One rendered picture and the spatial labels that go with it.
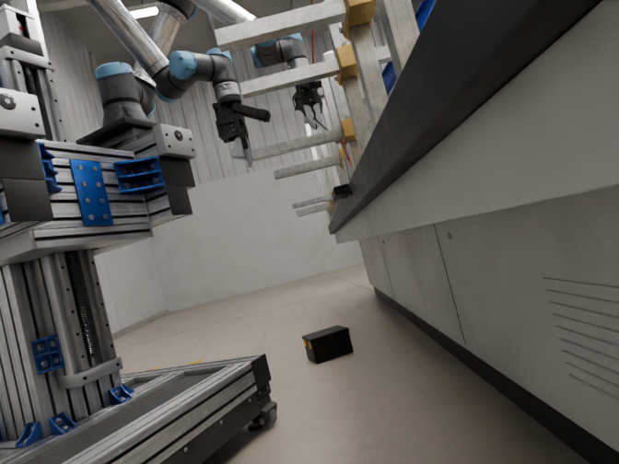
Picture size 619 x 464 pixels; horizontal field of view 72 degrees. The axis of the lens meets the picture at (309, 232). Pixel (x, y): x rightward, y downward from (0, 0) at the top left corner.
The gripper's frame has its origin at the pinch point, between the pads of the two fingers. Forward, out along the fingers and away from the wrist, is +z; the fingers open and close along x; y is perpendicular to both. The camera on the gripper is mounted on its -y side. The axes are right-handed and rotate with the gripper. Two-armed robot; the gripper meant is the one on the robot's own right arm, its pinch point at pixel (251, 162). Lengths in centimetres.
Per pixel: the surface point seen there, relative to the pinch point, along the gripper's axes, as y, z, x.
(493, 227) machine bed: -51, 35, 34
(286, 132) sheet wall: -10, -221, -764
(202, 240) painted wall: 211, -41, -741
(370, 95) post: -30, 4, 48
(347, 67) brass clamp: -30.2, -9.3, 29.1
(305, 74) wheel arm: -20.4, -11.4, 26.6
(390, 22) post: -29, 4, 73
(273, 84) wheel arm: -12.3, -10.9, 26.5
